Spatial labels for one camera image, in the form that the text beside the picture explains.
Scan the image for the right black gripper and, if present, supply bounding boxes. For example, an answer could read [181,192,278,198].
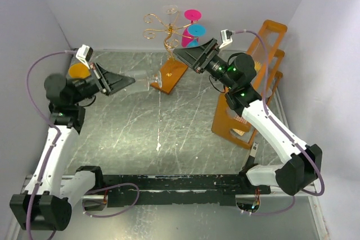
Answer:
[173,37,236,89]

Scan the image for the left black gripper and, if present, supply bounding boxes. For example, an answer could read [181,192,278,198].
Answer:
[70,60,134,104]

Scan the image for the clear wine glass front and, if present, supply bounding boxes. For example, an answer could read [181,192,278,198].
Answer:
[125,70,162,93]

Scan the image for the clear wine glass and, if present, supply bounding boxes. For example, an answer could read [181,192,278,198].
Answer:
[125,70,162,93]
[163,4,179,25]

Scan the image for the blue plastic wine glass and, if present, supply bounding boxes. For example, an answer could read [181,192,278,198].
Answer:
[186,24,206,48]

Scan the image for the pink plastic wine glass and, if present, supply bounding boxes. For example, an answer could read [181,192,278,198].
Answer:
[181,9,202,48]

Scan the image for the yellow plastic wine glass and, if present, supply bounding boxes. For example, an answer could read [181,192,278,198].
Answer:
[68,63,91,79]

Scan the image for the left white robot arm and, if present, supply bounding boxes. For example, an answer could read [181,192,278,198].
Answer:
[10,63,136,231]

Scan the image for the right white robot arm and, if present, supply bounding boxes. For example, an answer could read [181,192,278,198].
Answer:
[173,39,325,196]

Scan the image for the wooden rack base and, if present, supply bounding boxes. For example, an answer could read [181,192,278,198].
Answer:
[150,60,188,94]

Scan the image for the clear wine glass back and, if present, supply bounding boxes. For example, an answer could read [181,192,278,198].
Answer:
[163,4,179,25]

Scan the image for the orange wooden shelf rack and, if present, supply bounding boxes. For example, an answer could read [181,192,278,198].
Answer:
[211,19,288,150]

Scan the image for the yellow object on shelf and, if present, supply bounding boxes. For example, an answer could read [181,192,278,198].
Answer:
[254,61,262,72]

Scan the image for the white label strip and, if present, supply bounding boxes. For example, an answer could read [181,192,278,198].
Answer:
[250,142,259,158]

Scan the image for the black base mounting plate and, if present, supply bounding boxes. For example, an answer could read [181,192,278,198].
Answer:
[87,174,271,207]

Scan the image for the gold wire glass rack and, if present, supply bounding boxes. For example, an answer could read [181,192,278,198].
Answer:
[143,10,190,60]

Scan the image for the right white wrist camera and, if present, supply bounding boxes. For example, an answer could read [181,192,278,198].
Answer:
[219,29,233,50]

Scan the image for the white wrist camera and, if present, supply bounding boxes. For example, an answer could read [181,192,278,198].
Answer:
[219,29,233,50]
[75,44,93,69]

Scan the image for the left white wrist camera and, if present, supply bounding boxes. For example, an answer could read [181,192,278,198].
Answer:
[75,44,93,69]

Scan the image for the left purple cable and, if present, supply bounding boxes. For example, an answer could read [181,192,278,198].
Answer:
[25,49,140,240]

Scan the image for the aluminium extrusion rail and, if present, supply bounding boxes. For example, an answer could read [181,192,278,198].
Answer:
[22,174,317,198]

